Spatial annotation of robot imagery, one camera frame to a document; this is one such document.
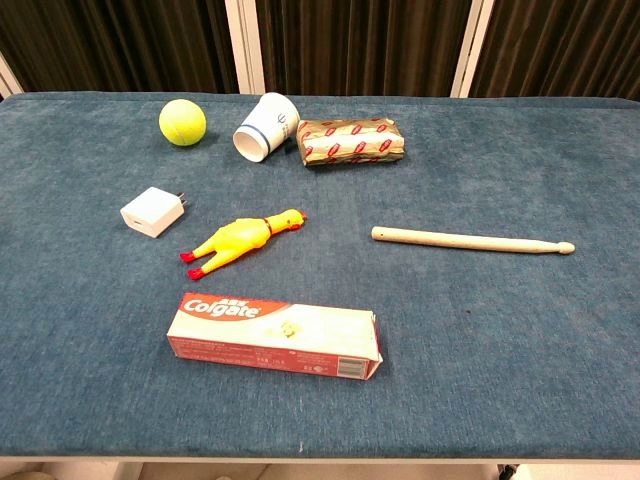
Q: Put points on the dark curtain panel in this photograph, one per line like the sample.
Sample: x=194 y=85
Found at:
x=125 y=45
x=560 y=45
x=360 y=45

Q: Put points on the white plug charger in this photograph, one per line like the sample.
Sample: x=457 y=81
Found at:
x=150 y=212

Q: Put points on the red patterned snack packet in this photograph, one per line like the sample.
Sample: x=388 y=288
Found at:
x=350 y=142

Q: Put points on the white paper cup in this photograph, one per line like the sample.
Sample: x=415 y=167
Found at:
x=272 y=122

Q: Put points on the blue table cloth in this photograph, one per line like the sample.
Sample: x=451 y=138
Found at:
x=500 y=350

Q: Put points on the yellow rubber chicken toy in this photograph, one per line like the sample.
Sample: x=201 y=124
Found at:
x=240 y=235

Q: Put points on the yellow tennis ball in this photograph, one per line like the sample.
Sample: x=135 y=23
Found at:
x=182 y=122

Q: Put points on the white frame post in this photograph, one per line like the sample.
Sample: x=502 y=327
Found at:
x=245 y=45
x=7 y=80
x=472 y=45

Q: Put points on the Colgate toothpaste box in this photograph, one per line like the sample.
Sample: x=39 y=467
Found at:
x=270 y=335

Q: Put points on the wooden drumstick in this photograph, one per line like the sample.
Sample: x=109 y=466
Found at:
x=475 y=241

